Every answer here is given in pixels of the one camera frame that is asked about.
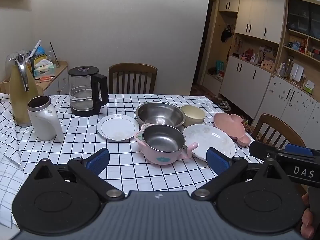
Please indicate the blue round object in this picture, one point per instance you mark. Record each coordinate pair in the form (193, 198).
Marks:
(41, 50)

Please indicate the white rectangular board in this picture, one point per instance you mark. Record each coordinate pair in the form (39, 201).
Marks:
(297, 72)

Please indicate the wooden dining chair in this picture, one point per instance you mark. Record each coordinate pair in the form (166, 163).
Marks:
(272, 122)
(132, 67)

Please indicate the black desk organizer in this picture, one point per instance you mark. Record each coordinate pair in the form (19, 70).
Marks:
(33, 60)

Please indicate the green white box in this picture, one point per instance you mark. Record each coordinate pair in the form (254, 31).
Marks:
(309, 86)

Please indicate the green tissue pack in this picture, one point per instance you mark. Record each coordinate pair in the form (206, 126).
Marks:
(45, 71)

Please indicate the white floral plate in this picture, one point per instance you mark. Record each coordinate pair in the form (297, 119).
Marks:
(212, 140)

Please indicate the small wooden side cabinet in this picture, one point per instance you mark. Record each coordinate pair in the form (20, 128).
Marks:
(61, 82)

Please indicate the glass electric kettle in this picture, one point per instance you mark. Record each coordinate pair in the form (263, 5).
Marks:
(82, 95)

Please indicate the white travel mug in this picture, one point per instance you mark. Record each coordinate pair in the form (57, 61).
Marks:
(45, 122)

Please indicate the white upper cabinet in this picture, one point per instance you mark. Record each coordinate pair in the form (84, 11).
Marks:
(252, 12)

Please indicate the wooden display cabinet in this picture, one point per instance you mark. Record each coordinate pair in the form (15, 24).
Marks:
(283, 30)

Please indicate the grey sandal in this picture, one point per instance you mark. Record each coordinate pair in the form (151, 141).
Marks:
(222, 103)
(226, 107)

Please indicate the white lower cabinet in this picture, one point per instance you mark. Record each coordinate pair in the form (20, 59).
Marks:
(282, 100)

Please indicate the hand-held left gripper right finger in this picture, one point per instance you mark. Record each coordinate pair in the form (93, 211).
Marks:
(218, 161)

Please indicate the pink bear-shaped plate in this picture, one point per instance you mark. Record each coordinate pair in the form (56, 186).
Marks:
(227, 125)

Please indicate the large stainless steel bowl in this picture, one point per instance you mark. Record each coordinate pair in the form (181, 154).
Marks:
(160, 113)

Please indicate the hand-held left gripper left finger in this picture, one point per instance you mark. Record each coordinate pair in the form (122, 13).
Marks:
(98, 159)

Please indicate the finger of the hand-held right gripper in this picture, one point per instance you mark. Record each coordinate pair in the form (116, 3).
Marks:
(298, 149)
(262, 150)

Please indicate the person's right hand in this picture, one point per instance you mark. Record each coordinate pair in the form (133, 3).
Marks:
(307, 217)

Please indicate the gold thermos carafe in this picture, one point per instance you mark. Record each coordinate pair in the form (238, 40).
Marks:
(18, 92)

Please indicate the white cabinet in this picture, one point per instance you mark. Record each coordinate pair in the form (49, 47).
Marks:
(282, 100)
(252, 12)

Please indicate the white plate with thin rim lines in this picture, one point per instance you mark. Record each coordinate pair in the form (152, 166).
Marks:
(117, 127)

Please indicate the black white checked tablecloth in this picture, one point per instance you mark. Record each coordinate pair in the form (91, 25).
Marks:
(75, 150)

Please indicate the black hanging bag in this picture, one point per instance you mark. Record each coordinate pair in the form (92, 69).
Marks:
(226, 35)

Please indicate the cream plastic bowl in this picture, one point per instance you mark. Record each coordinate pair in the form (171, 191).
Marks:
(193, 115)

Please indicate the thin dark stick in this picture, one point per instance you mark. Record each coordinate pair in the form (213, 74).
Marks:
(54, 54)

